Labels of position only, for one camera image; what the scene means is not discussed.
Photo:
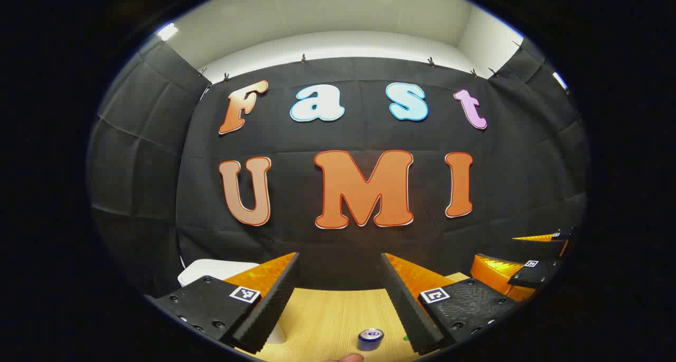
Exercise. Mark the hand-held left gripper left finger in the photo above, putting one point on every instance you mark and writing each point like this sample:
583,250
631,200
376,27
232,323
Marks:
269,312

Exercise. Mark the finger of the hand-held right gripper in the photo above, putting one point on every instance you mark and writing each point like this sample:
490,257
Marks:
549,243
533,277

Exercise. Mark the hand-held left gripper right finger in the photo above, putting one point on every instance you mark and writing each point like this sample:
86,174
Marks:
406,309

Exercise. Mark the blue silver pop can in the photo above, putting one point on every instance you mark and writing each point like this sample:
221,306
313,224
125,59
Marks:
371,340

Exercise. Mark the white desktop garbage bin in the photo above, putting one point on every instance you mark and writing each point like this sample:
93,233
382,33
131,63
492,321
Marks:
211,269

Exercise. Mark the wooden desktop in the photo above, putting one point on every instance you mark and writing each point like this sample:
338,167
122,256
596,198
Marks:
327,314

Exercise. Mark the ceiling light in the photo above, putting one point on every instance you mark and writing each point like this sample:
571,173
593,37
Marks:
560,80
167,31

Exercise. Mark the black backdrop cloth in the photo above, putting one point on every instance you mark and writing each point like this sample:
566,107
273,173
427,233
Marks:
338,135

